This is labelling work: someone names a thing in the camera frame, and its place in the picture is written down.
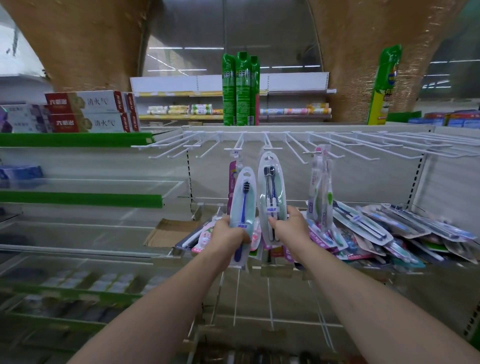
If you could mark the person's right hand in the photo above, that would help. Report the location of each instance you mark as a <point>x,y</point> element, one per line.
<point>292,232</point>

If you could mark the person's left hand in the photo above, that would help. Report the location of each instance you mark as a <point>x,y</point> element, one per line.
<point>225,243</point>

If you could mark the oval twin black toothbrush pack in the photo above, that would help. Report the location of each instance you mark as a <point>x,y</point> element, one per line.
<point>272,187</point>

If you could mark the clear green toothbrush pack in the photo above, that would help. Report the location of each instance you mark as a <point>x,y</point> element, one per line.
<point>329,195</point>

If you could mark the clear pink-topped toothbrush pack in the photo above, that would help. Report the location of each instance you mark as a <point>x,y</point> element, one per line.
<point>314,180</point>

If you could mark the pink label toothbrush pack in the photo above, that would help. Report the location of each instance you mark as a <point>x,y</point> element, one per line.
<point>232,180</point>

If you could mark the pile of toothbrush packs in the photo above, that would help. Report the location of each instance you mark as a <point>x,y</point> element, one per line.
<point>375,228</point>

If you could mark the person's right forearm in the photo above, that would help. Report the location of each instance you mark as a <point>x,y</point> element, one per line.
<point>375,311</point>

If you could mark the person's left forearm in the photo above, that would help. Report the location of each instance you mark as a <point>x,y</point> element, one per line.
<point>150,315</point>

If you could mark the white shelf unit yellow strips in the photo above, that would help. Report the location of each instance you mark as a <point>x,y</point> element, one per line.
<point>168,82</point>

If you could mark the brown cardboard tray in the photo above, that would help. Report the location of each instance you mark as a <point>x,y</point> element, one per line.
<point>168,232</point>

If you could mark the row of colourful wrap rolls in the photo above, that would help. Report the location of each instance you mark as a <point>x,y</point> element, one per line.
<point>296,111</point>

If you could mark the green spray can red side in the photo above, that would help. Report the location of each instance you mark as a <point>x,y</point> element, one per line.
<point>255,90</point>

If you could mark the red white toothpaste box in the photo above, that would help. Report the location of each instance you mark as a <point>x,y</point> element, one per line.
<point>134,122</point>
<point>130,102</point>
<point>97,123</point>
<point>93,101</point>

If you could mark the green yellow spray can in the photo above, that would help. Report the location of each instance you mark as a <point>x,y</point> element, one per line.
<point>384,86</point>

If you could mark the woven brown column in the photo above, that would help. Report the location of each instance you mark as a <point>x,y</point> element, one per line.
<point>86,41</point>
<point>375,45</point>

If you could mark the blue product box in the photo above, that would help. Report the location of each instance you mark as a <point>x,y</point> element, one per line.
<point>20,174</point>

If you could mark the white purple toothpaste box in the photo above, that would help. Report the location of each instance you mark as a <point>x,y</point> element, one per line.
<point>26,125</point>
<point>26,111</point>

